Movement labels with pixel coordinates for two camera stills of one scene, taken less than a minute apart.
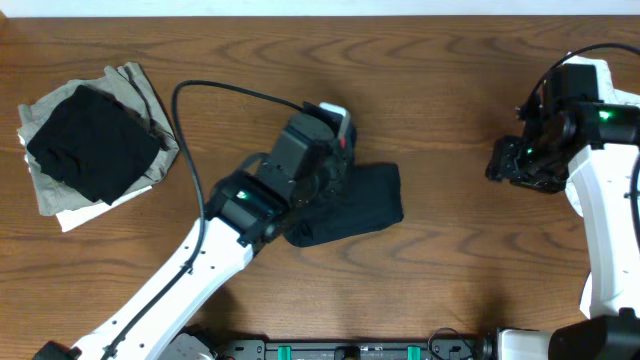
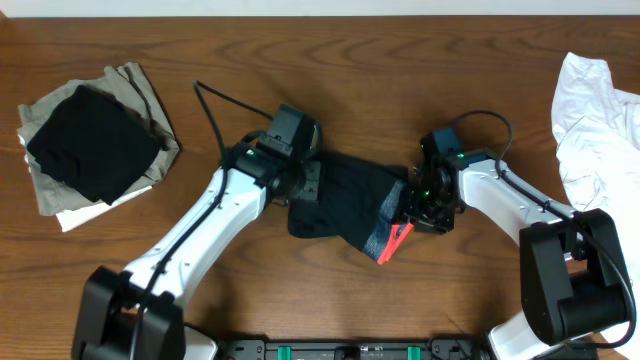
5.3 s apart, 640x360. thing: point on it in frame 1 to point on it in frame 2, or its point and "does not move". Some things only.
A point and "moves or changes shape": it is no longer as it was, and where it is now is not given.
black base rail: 350,348 does not move
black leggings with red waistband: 375,200 moves or changes shape
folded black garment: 94,144 does not move
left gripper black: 344,151 to 310,180
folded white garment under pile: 78,217 does not move
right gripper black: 504,164 to 422,224
